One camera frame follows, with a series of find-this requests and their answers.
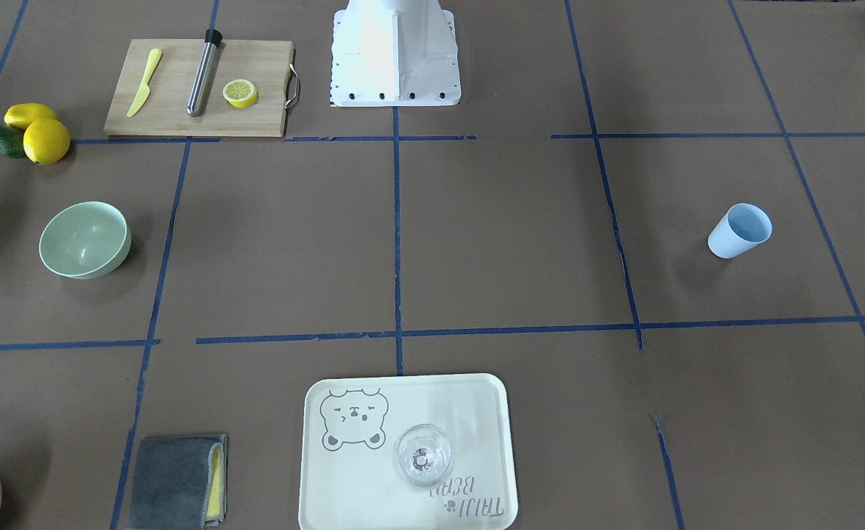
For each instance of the light blue plastic cup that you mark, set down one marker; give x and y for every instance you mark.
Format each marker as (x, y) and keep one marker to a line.
(743, 227)

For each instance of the light green bowl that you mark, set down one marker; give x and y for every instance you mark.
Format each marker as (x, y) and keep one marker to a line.
(86, 241)

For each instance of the cream bear print tray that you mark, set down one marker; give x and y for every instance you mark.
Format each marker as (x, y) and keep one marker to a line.
(348, 475)

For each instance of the clear wine glass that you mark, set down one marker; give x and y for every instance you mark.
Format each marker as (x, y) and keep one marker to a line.
(424, 455)

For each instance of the lemon half slice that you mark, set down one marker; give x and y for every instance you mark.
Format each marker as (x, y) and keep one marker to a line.
(240, 93)

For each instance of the wooden cutting board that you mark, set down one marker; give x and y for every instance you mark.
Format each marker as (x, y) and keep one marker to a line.
(266, 63)

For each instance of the yellow plastic knife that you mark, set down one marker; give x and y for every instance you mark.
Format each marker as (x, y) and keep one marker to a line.
(143, 89)

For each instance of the yellow lemon front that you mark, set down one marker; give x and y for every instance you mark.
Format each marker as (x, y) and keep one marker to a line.
(46, 141)

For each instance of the yellow lemon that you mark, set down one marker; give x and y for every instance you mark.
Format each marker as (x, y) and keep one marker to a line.
(21, 116)
(46, 141)

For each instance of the yellow lemon rear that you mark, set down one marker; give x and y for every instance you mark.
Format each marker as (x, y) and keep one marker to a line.
(21, 116)

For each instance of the green avocado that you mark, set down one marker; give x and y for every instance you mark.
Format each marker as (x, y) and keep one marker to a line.
(11, 142)

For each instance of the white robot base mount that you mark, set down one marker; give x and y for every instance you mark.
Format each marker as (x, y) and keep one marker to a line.
(394, 54)

